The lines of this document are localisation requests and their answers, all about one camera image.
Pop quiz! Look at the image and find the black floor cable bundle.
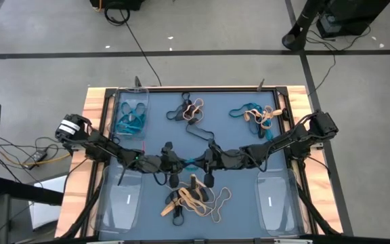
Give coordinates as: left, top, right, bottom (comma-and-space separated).
0, 135, 70, 162

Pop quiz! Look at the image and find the black coiled floor cable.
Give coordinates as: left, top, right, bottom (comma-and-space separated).
104, 1, 164, 87

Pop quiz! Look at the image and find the tan flat rubber band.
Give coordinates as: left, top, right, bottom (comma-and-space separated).
160, 202, 179, 218

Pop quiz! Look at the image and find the black diagonal frame strut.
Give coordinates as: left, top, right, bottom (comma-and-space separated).
295, 182, 342, 236
59, 176, 107, 239

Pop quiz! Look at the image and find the thin black floor cable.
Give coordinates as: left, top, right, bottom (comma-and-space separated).
305, 25, 374, 98

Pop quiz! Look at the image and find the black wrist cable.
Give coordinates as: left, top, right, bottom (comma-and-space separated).
116, 159, 169, 186
240, 145, 271, 172

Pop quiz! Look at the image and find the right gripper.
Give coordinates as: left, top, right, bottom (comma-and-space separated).
197, 138, 222, 189

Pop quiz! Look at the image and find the beige elastic band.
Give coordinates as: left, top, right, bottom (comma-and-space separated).
187, 104, 203, 125

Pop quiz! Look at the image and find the white sheet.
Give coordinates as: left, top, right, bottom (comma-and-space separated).
28, 174, 68, 231

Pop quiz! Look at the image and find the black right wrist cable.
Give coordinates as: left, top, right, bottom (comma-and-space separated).
240, 145, 271, 172

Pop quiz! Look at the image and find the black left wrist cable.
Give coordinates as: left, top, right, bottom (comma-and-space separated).
116, 159, 169, 186

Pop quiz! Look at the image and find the black power adapter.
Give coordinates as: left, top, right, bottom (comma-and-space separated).
23, 150, 49, 167

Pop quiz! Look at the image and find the yellow floor cable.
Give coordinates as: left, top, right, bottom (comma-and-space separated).
0, 148, 73, 167

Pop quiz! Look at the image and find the clear plastic basket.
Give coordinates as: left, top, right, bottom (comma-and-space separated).
254, 167, 306, 237
112, 87, 150, 137
95, 165, 144, 235

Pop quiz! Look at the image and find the black flat bar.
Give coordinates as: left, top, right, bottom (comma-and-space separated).
0, 176, 64, 207

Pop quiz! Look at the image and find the black floor tape line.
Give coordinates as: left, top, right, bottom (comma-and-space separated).
284, 0, 354, 237
0, 49, 390, 60

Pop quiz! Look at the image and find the tan wavy rubber band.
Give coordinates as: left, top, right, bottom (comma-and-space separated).
200, 186, 233, 224

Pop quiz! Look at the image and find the black floor equipment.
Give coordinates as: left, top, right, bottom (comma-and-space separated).
89, 0, 146, 12

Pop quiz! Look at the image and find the black frame beam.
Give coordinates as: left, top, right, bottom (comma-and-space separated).
39, 233, 390, 244

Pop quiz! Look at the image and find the dark navy rubber band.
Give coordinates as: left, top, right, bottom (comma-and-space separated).
248, 117, 266, 139

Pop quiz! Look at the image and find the dark grey wide rubber band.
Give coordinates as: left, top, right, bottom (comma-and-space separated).
191, 188, 211, 203

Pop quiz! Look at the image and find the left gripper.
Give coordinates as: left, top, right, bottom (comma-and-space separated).
160, 142, 188, 190

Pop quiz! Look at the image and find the black equipment case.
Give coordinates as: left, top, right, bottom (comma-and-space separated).
316, 0, 390, 39

